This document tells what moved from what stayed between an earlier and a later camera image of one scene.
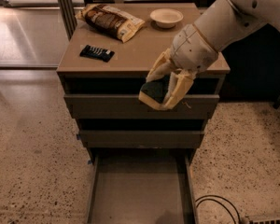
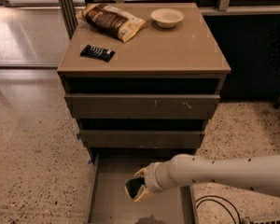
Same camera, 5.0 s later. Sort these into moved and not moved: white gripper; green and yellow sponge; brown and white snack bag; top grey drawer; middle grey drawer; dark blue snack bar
Moved: green and yellow sponge; white gripper
Not moved: middle grey drawer; top grey drawer; dark blue snack bar; brown and white snack bag
